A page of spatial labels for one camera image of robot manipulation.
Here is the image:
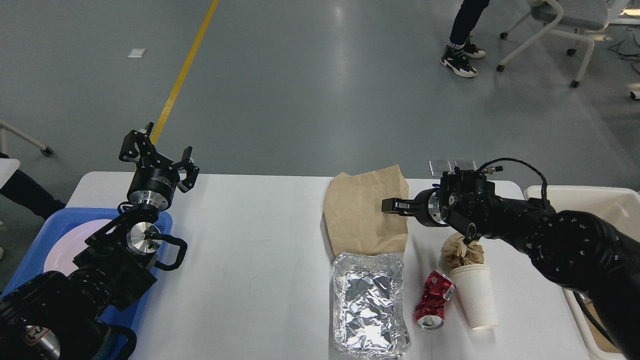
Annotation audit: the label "brown paper bag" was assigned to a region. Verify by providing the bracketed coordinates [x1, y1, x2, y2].
[323, 164, 409, 256]

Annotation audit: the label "person leg dark trousers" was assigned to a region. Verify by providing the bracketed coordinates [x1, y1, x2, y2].
[0, 170, 66, 220]

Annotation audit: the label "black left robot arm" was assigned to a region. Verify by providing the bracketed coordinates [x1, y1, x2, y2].
[0, 122, 200, 360]

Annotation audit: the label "black floor cables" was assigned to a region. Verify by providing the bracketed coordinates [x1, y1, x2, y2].
[607, 25, 640, 76]

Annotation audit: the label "white paper cup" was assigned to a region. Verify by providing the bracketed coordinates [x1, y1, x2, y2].
[450, 264, 499, 330]

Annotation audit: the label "walking person legs sneakers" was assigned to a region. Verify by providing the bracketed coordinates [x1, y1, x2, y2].
[439, 0, 490, 79]

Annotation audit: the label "aluminium foil tray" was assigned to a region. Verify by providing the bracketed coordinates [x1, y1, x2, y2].
[333, 252, 411, 360]

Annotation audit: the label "beige plastic bin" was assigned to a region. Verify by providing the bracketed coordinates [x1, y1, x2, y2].
[547, 186, 640, 360]

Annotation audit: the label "pink plastic plate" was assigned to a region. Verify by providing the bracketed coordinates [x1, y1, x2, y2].
[43, 219, 111, 276]

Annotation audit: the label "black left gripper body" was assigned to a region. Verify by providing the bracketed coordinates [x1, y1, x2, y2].
[126, 167, 180, 211]

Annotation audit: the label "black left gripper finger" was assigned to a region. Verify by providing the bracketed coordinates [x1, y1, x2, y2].
[118, 121, 161, 168]
[173, 146, 200, 193]

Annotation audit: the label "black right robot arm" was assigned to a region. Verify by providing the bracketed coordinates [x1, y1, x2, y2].
[381, 159, 640, 360]

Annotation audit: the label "crumpled brown paper ball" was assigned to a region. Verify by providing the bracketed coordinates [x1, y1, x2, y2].
[439, 232, 486, 274]

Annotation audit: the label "white office chair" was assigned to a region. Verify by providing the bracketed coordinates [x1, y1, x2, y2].
[496, 0, 624, 88]

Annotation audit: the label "white chair leg left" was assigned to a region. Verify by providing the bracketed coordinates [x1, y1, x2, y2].
[0, 120, 54, 157]

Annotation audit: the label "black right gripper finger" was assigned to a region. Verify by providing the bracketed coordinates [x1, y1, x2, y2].
[381, 197, 423, 217]

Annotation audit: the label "silver floor socket plate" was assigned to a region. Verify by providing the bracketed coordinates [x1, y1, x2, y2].
[429, 159, 452, 178]

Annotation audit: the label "crushed red soda can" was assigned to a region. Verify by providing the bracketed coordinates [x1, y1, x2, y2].
[413, 269, 457, 330]

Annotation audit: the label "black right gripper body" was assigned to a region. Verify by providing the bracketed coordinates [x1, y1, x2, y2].
[413, 187, 449, 228]

